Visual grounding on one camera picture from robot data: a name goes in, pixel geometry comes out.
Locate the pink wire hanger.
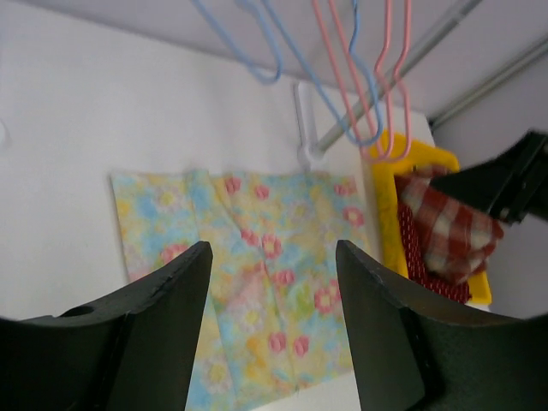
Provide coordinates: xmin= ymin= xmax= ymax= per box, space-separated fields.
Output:
xmin=374 ymin=0 xmax=413 ymax=163
xmin=312 ymin=0 xmax=393 ymax=164

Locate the blue wire hanger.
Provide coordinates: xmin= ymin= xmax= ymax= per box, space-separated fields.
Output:
xmin=190 ymin=1 xmax=283 ymax=86
xmin=239 ymin=0 xmax=384 ymax=146

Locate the red polka dot cloth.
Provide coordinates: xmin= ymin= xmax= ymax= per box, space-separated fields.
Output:
xmin=395 ymin=166 xmax=474 ymax=303

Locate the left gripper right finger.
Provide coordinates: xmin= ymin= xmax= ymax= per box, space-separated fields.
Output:
xmin=336 ymin=240 xmax=547 ymax=410

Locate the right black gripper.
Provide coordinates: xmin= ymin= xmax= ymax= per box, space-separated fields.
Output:
xmin=430 ymin=130 xmax=547 ymax=224

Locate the floral pastel skirt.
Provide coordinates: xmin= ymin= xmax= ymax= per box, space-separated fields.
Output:
xmin=110 ymin=170 xmax=367 ymax=410

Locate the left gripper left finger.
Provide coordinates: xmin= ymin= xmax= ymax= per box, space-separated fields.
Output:
xmin=1 ymin=241 xmax=213 ymax=410

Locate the red plaid cloth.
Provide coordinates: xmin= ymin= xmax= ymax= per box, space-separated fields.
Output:
xmin=395 ymin=164 xmax=504 ymax=285

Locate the yellow plastic tray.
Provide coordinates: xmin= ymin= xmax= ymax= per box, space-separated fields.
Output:
xmin=370 ymin=134 xmax=492 ymax=306

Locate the white metal clothes rack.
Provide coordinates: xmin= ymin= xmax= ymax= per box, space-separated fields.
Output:
xmin=294 ymin=1 xmax=547 ymax=170

